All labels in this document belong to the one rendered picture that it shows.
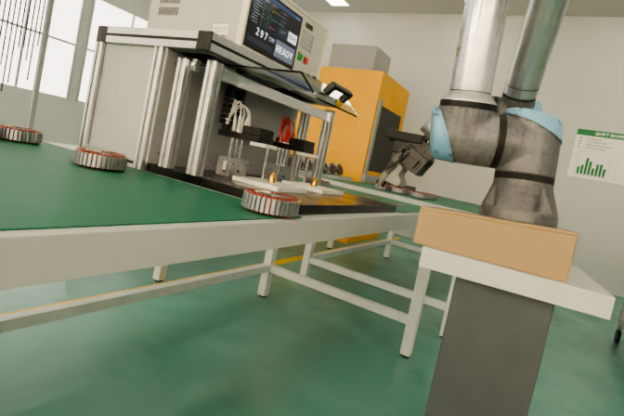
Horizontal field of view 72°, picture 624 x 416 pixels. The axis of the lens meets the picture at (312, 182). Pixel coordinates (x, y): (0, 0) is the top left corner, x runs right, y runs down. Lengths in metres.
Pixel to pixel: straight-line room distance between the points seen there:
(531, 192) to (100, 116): 1.12
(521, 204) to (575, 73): 5.62
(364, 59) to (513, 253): 4.62
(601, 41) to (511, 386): 5.91
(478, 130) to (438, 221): 0.21
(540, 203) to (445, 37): 5.99
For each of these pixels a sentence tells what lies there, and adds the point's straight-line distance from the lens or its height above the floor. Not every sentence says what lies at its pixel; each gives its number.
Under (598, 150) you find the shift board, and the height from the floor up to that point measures 1.66.
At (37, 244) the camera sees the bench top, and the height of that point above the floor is 0.74.
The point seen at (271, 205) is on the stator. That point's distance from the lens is 0.79.
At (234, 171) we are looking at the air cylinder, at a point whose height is 0.79.
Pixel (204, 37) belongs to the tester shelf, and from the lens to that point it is 1.11.
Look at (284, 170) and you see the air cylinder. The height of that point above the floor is 0.81.
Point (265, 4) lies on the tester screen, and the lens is 1.30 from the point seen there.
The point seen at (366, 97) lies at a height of 1.65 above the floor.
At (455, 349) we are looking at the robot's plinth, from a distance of 0.98.
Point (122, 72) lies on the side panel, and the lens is 1.33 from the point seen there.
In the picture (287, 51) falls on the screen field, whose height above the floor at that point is 1.18.
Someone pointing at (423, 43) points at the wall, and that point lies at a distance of 6.93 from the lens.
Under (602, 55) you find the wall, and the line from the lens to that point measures 6.59.
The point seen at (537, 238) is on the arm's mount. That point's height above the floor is 0.81.
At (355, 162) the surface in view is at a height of 0.90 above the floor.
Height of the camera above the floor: 0.87
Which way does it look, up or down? 3 degrees down
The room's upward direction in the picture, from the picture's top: 12 degrees clockwise
